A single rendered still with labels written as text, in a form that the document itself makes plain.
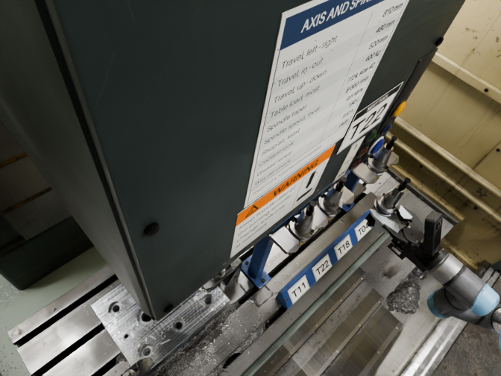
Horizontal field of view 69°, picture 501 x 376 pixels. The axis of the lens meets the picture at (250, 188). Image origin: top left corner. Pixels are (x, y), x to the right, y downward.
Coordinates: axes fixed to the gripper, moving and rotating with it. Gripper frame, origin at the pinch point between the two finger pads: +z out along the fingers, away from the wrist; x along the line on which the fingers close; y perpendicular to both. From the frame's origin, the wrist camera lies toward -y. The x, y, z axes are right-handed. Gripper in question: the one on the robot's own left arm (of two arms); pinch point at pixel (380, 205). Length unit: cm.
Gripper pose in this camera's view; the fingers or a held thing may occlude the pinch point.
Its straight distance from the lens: 106.2
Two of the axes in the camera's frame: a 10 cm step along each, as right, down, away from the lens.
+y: -1.5, 5.6, 8.2
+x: 7.3, -5.0, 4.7
